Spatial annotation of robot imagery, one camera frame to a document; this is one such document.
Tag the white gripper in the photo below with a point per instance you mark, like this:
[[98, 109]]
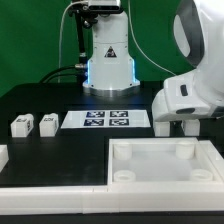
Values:
[[186, 97]]

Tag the white square tabletop part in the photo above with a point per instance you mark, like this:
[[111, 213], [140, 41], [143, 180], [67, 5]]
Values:
[[141, 160]]

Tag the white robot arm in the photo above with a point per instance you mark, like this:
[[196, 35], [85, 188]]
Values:
[[179, 41]]

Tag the white U-shaped obstacle fence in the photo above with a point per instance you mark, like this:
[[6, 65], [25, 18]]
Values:
[[114, 198]]

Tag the white sheet with AprilTags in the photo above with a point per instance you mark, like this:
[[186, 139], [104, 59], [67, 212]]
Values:
[[106, 119]]

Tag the grey camera on top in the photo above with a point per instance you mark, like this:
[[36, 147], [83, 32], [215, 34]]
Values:
[[104, 6]]

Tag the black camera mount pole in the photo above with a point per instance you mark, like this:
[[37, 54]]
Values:
[[85, 19]]

